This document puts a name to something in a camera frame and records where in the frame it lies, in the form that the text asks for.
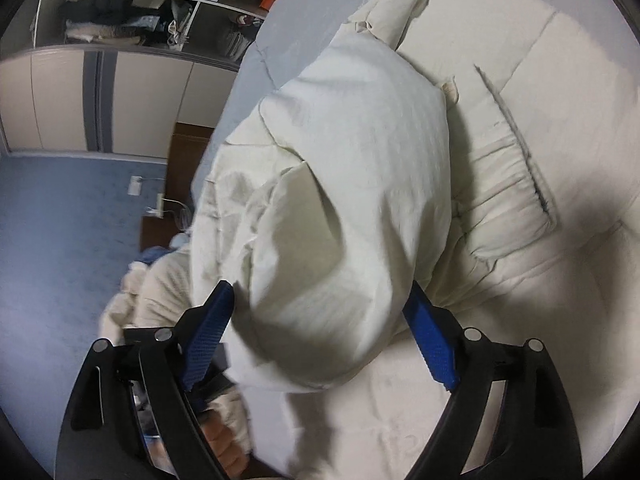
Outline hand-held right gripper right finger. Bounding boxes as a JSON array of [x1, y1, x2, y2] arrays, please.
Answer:
[[402, 280, 583, 480]]

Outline blue cloth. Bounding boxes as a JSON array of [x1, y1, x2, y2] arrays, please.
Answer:
[[131, 246, 172, 267]]

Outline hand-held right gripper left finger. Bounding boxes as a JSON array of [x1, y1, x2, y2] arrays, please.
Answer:
[[52, 280, 236, 480]]

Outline stack of books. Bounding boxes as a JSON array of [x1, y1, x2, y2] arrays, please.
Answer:
[[224, 29, 257, 62]]

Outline pile of folded clothes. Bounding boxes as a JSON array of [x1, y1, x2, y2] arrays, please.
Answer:
[[62, 0, 168, 48]]

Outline brown wooden nightstand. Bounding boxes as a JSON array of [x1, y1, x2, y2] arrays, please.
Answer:
[[140, 122, 217, 251]]

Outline white shelf unit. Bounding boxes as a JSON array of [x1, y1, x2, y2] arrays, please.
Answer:
[[170, 0, 266, 73]]

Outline cream knitted blanket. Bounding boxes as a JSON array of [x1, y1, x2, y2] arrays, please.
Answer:
[[100, 247, 201, 331]]

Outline white cable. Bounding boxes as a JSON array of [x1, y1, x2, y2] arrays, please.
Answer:
[[146, 199, 193, 233]]

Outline cream wardrobe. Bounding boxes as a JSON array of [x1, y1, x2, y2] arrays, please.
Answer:
[[0, 0, 241, 153]]

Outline cream hooded jacket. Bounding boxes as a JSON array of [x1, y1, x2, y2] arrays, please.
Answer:
[[190, 0, 640, 480]]

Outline person's left hand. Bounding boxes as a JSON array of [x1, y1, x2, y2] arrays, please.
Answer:
[[200, 409, 251, 476]]

